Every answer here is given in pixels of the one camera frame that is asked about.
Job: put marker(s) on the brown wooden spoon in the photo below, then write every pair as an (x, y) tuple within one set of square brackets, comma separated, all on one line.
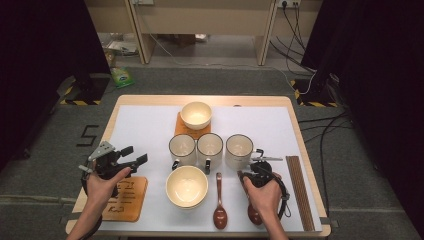
[(255, 216), (220, 216)]

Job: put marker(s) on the square wooden coaster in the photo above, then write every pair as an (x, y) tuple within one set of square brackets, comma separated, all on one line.
[(181, 130), (133, 203)]

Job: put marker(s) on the person's right hand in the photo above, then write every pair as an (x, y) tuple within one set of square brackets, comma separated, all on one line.
[(266, 200)]

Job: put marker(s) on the black curtain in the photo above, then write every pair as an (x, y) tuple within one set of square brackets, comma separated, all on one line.
[(383, 83), (40, 66)]

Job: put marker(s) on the wall power socket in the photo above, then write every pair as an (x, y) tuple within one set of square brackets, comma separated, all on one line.
[(288, 2)]

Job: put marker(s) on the white ribbed mug black rim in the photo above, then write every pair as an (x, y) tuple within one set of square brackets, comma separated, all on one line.
[(182, 148), (239, 150), (210, 148)]

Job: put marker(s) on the black stand base hazard tape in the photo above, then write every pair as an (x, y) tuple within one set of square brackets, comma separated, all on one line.
[(311, 93), (90, 91)]

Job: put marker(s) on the person's left hand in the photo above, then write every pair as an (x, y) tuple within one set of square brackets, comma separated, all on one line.
[(103, 191)]

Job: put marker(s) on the brown cardboard box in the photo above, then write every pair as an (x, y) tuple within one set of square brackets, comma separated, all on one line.
[(186, 40)]

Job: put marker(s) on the green tissue packet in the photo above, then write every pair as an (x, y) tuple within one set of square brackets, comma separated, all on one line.
[(122, 77)]

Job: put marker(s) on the beige office desk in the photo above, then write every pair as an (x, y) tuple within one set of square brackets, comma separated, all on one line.
[(206, 20), (313, 20), (106, 16)]

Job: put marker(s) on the row of brown chopsticks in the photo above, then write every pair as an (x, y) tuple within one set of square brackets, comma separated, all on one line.
[(300, 193)]

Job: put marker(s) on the white table mat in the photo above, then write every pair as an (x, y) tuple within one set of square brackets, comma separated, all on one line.
[(143, 133)]

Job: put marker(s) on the cream bowl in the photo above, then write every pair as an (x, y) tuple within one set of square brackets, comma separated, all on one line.
[(186, 186), (196, 115), (186, 208)]

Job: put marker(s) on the clear plastic bags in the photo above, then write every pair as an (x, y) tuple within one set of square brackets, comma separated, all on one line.
[(123, 46)]

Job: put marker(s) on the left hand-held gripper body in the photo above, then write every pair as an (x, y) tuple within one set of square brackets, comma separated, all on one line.
[(106, 165)]

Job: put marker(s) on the small white object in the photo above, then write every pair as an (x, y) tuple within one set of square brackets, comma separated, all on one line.
[(201, 37)]

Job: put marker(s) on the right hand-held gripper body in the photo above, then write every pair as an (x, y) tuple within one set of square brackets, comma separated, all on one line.
[(261, 175)]

